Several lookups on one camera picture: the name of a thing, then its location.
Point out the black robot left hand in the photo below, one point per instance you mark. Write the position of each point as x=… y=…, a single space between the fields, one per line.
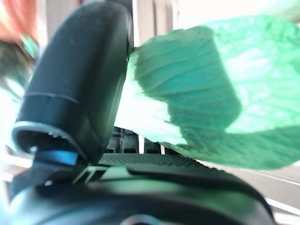
x=77 y=70

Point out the green white napa cabbage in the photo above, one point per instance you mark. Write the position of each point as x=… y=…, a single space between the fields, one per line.
x=187 y=82

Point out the orange pumpkin with green stem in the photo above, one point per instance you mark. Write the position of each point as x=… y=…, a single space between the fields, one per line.
x=14 y=18

